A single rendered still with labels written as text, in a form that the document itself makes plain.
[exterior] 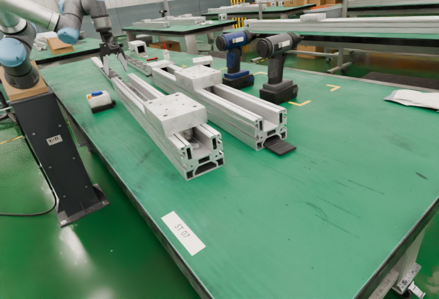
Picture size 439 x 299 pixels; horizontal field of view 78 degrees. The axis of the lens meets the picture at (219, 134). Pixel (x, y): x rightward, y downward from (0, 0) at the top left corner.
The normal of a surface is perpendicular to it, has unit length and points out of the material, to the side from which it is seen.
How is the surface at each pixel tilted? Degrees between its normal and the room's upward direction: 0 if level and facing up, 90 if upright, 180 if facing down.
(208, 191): 0
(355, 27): 90
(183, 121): 90
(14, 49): 53
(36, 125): 90
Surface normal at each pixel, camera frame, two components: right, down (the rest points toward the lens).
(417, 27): -0.77, 0.37
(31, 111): 0.60, 0.30
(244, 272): -0.12, -0.88
